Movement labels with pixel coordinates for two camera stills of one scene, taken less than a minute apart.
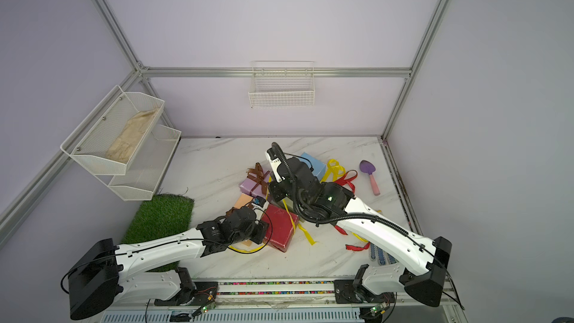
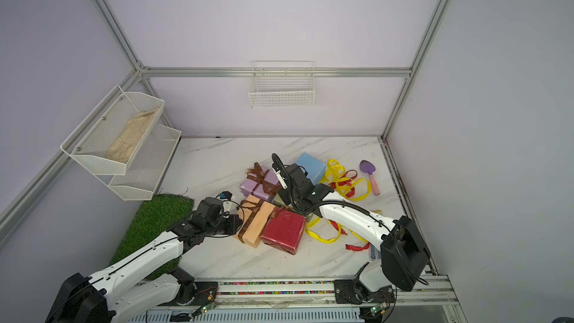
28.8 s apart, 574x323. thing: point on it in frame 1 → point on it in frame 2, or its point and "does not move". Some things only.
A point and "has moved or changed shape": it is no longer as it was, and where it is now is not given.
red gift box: x=280 y=227 has moved or changed shape
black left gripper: x=261 y=228 → x=233 y=226
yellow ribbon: x=297 y=226 → x=334 y=239
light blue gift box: x=319 y=168 does not move
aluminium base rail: x=290 y=301 does not move
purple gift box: x=256 y=183 does not move
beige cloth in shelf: x=122 y=146 does not move
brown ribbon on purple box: x=258 y=176 does not move
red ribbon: x=350 y=247 does not move
